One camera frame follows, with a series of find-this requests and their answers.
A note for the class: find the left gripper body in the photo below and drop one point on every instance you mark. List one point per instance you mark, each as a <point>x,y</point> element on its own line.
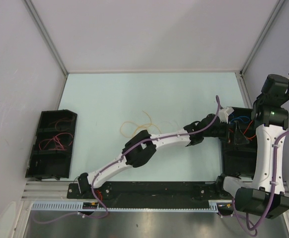
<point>220,131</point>

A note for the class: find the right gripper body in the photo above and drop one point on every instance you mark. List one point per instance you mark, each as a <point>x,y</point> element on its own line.
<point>286,96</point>

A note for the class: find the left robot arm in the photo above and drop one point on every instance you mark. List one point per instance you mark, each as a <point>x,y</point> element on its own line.
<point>141,148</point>

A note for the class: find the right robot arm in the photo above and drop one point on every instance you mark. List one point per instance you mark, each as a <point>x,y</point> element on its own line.
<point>264,196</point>

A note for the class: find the right black sorting bin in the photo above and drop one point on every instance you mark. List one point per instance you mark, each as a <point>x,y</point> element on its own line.
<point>240,161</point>

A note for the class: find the black sorting bin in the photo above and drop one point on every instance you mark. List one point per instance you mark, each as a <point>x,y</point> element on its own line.
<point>51,153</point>
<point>240,161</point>

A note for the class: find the left black sorting bin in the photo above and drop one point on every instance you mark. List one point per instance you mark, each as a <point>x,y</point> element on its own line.
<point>51,153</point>

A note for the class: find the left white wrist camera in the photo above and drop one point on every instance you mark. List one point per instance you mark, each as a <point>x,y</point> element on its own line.
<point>224,114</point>

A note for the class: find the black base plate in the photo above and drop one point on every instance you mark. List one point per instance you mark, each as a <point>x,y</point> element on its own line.
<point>174,195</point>

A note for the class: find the white slotted cable duct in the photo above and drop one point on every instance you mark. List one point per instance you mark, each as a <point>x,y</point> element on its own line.
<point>92,206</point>

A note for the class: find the aluminium frame rail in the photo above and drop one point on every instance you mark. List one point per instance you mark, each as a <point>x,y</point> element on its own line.
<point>34,14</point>

